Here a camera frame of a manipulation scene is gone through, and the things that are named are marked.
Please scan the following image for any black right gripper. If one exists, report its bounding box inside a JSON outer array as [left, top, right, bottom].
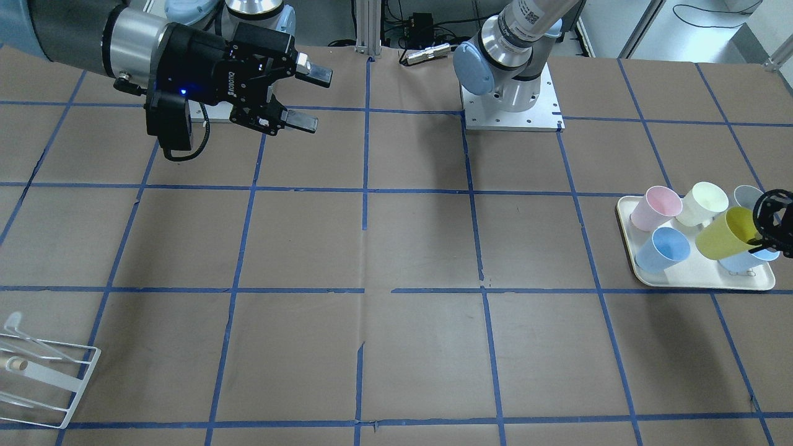
[[151, 22, 333, 134]]

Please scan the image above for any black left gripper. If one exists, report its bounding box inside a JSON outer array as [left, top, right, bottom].
[[751, 189, 792, 258]]

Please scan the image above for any yellow plastic cup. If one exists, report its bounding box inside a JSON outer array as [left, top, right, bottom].
[[694, 207, 757, 260]]

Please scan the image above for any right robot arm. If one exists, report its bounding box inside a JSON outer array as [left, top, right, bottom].
[[2, 1, 333, 150]]

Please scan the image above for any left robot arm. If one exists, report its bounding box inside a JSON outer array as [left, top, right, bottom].
[[453, 1, 575, 131]]

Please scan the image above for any pale green plastic cup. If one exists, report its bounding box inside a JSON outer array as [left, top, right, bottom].
[[676, 181, 730, 227]]

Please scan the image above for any pink plastic cup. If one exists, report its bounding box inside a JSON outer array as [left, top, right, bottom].
[[629, 185, 683, 232]]

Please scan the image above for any white plastic tray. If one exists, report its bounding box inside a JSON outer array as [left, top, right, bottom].
[[615, 196, 776, 291]]

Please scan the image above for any aluminium frame post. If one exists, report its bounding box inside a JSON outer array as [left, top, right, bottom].
[[353, 0, 384, 59]]

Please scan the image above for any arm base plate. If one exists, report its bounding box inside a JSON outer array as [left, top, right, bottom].
[[186, 99, 248, 125], [460, 63, 566, 132]]

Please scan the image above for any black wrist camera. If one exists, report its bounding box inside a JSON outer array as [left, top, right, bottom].
[[144, 89, 193, 160]]

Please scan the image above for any white wire cup rack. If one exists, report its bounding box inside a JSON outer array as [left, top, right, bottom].
[[1, 312, 102, 430]]

